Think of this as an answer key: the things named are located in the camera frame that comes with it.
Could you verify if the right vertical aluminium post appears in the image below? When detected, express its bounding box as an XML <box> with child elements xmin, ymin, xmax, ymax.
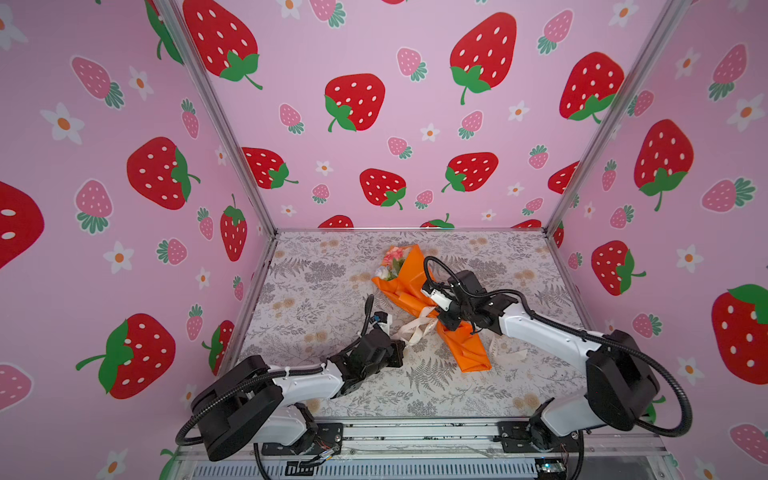
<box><xmin>543</xmin><ymin>0</ymin><xmax>690</xmax><ymax>240</ymax></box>

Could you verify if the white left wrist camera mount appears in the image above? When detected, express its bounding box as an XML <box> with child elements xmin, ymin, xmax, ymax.
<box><xmin>370</xmin><ymin>311</ymin><xmax>393</xmax><ymax>335</ymax></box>

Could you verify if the orange wrapping paper sheet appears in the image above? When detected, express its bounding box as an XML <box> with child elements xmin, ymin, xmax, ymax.
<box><xmin>372</xmin><ymin>245</ymin><xmax>491</xmax><ymax>373</ymax></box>

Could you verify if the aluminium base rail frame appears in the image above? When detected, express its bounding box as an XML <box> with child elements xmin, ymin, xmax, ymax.
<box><xmin>167</xmin><ymin>417</ymin><xmax>683</xmax><ymax>479</ymax></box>

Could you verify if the left vertical aluminium post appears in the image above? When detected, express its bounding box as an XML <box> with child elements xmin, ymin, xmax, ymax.
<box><xmin>157</xmin><ymin>0</ymin><xmax>278</xmax><ymax>238</ymax></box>

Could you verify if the vertical aluminium post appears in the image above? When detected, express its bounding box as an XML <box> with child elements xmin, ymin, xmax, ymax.
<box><xmin>543</xmin><ymin>0</ymin><xmax>690</xmax><ymax>240</ymax></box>
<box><xmin>157</xmin><ymin>0</ymin><xmax>278</xmax><ymax>238</ymax></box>

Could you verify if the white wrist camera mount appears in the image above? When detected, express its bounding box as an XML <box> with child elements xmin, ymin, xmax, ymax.
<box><xmin>422</xmin><ymin>283</ymin><xmax>455</xmax><ymax>311</ymax></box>
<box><xmin>370</xmin><ymin>311</ymin><xmax>393</xmax><ymax>335</ymax></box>

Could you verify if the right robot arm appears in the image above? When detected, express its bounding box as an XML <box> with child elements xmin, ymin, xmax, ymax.
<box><xmin>422</xmin><ymin>271</ymin><xmax>693</xmax><ymax>451</ymax></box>

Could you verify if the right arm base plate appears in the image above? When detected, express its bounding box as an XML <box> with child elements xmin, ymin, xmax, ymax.
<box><xmin>493</xmin><ymin>421</ymin><xmax>580</xmax><ymax>455</ymax></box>

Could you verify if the cream ribbon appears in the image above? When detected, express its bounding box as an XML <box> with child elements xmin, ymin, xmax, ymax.
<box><xmin>389</xmin><ymin>302</ymin><xmax>529</xmax><ymax>364</ymax></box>

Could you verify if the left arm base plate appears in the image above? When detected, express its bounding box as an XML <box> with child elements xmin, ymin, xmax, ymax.
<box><xmin>260</xmin><ymin>423</ymin><xmax>344</xmax><ymax>456</ymax></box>

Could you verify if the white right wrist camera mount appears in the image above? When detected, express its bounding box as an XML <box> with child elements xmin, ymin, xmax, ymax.
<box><xmin>422</xmin><ymin>283</ymin><xmax>455</xmax><ymax>311</ymax></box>

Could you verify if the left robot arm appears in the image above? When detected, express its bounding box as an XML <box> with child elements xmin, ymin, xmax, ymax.
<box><xmin>175</xmin><ymin>326</ymin><xmax>405</xmax><ymax>461</ymax></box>

